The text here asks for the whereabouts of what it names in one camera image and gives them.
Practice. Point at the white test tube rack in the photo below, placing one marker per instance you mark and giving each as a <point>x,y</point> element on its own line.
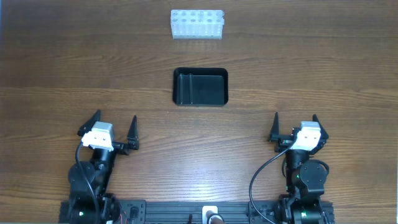
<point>197,29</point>

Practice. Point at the mounting rail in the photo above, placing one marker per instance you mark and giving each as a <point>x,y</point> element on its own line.
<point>174,213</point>

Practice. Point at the black tray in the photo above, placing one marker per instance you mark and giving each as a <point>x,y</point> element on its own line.
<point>208,90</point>

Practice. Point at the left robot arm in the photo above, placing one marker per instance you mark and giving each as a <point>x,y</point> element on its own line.
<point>93,177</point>

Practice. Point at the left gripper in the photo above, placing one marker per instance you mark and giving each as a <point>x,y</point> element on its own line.
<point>120,148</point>

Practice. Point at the clear test tube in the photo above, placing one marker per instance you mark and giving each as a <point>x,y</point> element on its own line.
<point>190,90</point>
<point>181,90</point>

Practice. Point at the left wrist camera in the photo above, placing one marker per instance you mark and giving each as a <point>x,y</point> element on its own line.
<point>99,135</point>

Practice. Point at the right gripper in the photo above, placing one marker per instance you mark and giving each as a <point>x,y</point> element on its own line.
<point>283,141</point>

